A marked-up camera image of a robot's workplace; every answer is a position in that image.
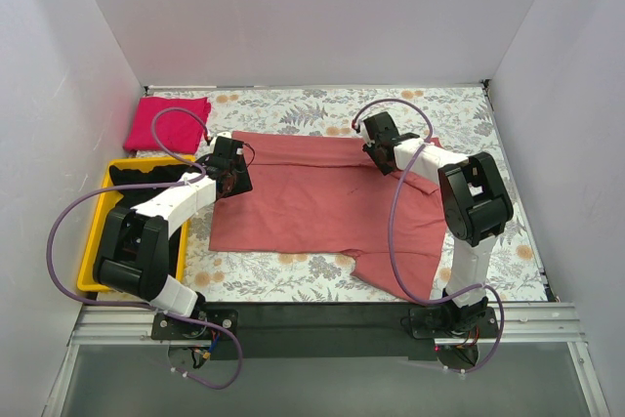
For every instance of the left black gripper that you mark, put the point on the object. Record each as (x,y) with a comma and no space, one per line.
(242,173)

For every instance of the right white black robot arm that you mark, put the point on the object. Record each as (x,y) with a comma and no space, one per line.
(476,207)

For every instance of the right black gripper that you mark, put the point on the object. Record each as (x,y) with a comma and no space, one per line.
(374,152)

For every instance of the floral patterned table mat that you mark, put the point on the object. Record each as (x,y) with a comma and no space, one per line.
(462,120)

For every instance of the yellow plastic bin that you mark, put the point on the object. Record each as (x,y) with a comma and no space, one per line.
(105,202)

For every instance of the salmon pink t shirt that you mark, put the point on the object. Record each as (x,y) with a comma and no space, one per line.
(324,195)

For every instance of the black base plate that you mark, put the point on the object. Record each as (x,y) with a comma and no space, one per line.
(307,330)

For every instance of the black t shirt in bin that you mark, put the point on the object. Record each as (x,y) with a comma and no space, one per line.
(159,174)

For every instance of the aluminium frame rail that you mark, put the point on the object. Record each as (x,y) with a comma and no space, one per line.
(317,359)

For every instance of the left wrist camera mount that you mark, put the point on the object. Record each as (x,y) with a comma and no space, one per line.
(213,137)

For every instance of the folded magenta t shirt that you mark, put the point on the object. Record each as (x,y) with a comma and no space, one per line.
(175,129)

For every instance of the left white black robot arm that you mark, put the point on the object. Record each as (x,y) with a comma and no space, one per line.
(133,255)

